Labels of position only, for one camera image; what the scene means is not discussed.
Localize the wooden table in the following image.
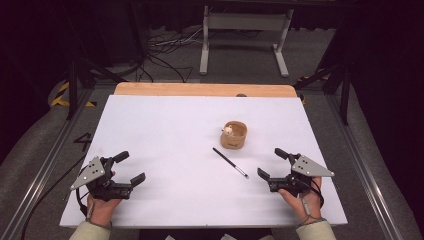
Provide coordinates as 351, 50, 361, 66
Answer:
114, 82, 298, 98

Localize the grey metal stand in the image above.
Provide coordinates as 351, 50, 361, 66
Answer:
199, 5, 295, 78

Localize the black floor cable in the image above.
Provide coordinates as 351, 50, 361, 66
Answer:
20, 154, 87, 240

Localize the person's right hand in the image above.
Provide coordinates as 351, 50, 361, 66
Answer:
278, 176, 324, 225

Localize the yellow black floor tape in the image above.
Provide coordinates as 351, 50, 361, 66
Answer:
50, 81, 98, 108

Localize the person's left hand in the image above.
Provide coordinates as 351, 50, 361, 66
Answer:
86, 170, 123, 229

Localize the round wooden pen holder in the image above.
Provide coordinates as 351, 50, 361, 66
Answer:
219, 120, 249, 150

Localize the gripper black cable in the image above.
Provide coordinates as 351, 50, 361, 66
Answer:
298, 178, 325, 225
75, 166, 94, 219

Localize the black pen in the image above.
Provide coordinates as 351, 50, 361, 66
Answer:
212, 147, 250, 179

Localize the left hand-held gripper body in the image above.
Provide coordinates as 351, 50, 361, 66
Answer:
69, 155, 134, 202

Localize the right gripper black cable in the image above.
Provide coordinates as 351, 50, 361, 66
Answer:
298, 178, 325, 225

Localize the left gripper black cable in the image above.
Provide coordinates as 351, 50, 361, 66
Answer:
75, 166, 94, 219

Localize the aluminium floor rail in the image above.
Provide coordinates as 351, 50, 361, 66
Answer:
324, 94, 405, 240
0, 87, 97, 240

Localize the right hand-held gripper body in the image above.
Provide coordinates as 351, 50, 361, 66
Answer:
267, 153, 336, 198

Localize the bundle of floor cables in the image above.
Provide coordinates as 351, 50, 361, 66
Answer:
137, 27, 205, 83

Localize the black tripod stand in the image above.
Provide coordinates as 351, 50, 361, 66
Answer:
293, 63, 352, 126
64, 54, 128, 121

